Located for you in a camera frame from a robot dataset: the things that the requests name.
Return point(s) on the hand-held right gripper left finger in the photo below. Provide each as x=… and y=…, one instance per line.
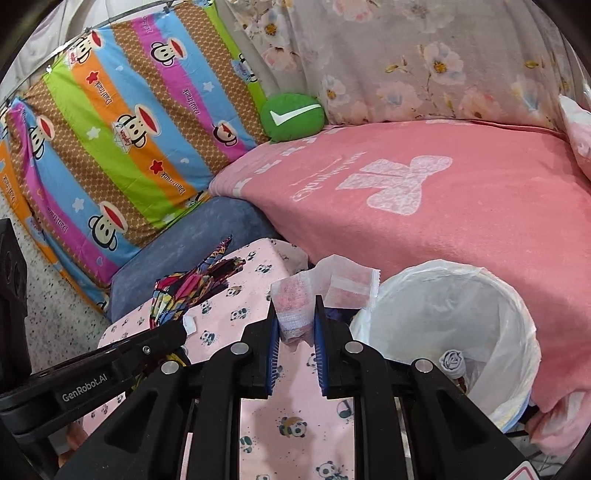
x=273, y=355

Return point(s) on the pink blanket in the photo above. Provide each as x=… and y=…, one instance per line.
x=461, y=207

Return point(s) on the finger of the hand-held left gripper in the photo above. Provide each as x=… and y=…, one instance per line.
x=152, y=346

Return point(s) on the clear plastic packet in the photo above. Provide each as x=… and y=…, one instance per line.
x=295, y=304

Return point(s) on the large striped monkey print pillow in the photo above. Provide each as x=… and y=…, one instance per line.
x=138, y=129

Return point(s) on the grey floral sofa cover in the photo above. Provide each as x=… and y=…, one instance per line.
x=392, y=60

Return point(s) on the blue seat cushion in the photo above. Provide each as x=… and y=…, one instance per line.
x=184, y=230

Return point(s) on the printed waste bin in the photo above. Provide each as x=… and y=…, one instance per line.
x=515, y=415

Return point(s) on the pink printed pillow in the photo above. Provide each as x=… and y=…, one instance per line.
x=579, y=134

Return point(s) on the trash bin with white bag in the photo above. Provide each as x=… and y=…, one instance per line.
x=461, y=300

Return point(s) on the white grey sock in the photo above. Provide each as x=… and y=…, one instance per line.
x=451, y=362

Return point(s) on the small striped monkey print pillow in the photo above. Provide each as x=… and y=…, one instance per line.
x=27, y=217

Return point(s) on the green round cushion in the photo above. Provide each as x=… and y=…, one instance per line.
x=291, y=115

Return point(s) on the pink panda print cloth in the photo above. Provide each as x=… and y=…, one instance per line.
x=295, y=429

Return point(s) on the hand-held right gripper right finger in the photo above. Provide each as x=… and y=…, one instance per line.
x=320, y=360

